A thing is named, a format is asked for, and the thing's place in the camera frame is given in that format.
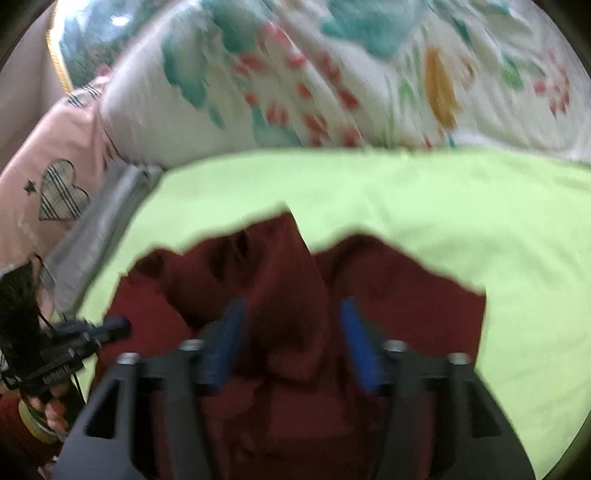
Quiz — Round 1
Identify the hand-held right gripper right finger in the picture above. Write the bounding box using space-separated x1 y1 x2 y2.
339 296 537 480

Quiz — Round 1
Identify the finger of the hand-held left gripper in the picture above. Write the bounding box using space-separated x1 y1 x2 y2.
58 316 132 347

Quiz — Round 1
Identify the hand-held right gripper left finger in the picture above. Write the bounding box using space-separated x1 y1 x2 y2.
50 298 250 480

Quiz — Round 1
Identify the maroon knit sweater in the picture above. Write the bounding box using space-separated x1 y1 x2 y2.
95 210 488 480

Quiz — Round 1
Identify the person's left hand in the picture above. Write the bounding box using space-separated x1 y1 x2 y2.
25 381 75 437

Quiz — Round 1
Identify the grey towel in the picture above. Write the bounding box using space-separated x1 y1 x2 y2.
39 164 164 315

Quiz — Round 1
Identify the light green bed sheet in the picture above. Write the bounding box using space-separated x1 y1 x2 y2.
76 145 591 480

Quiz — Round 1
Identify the pink quilt with plaid hearts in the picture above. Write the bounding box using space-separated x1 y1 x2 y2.
0 76 125 278

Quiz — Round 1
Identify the white floral quilt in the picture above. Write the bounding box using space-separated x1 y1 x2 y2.
99 0 591 169

